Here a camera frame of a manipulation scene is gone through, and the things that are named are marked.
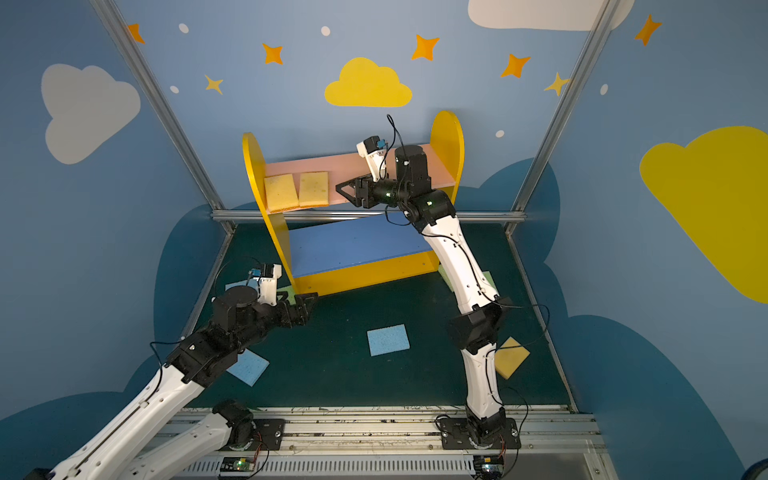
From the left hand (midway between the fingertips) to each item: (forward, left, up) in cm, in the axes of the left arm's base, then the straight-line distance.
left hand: (301, 291), depth 72 cm
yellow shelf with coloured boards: (+21, -2, -11) cm, 24 cm away
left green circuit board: (-33, +15, -27) cm, 45 cm away
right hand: (+19, -10, +18) cm, 28 cm away
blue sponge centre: (-1, -22, -25) cm, 33 cm away
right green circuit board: (-33, -47, -27) cm, 63 cm away
